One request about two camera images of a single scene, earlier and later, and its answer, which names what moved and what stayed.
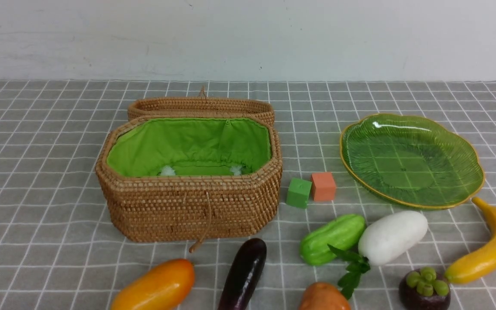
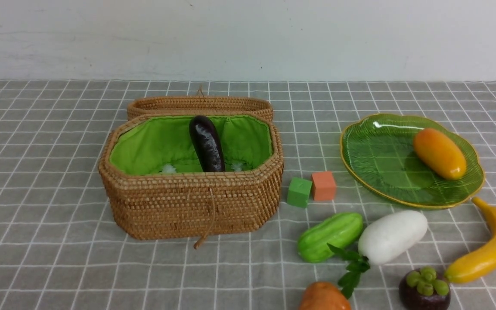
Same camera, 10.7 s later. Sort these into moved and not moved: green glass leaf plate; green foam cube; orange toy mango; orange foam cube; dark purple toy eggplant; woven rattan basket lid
Moved: dark purple toy eggplant; orange toy mango
Not moved: woven rattan basket lid; green foam cube; green glass leaf plate; orange foam cube
